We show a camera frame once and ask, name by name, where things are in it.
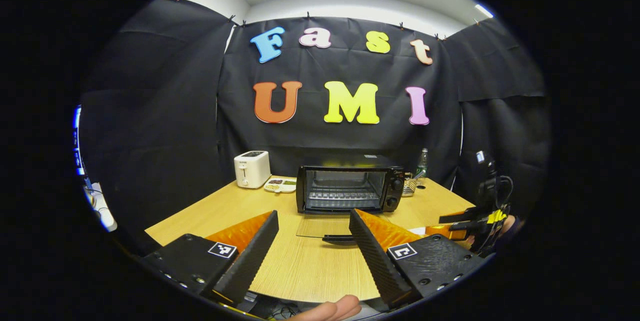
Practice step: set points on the white divided snack tray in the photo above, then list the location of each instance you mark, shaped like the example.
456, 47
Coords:
280, 184

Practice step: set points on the black backdrop cloth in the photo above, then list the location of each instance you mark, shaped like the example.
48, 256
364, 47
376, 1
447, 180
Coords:
150, 111

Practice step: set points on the black electric oven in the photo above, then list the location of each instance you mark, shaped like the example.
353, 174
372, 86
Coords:
395, 188

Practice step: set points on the white round plate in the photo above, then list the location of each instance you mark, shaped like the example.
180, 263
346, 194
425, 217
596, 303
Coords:
419, 231

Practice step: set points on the white side desk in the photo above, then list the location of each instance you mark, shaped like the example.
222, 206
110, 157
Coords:
102, 208

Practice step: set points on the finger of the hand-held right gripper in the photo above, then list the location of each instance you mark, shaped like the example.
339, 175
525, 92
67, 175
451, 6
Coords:
450, 232
457, 217

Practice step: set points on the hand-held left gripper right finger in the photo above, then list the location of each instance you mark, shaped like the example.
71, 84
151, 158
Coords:
377, 261

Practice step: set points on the row of black cloth clips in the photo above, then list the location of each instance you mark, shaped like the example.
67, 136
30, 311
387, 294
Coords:
308, 15

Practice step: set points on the small ceiling light panel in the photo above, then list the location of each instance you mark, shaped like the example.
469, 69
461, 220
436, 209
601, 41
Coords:
484, 11

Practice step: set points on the white toaster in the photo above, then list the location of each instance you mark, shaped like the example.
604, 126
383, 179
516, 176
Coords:
252, 168

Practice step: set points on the computer monitor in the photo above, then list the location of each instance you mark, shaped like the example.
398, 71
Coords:
77, 141

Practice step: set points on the metal mesh cup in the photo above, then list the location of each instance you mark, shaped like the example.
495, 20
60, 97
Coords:
410, 186

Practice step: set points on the green glass bottle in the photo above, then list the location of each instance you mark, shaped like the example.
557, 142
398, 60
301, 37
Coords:
422, 161

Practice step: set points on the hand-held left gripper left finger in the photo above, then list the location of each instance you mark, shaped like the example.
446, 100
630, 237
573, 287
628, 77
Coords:
250, 261

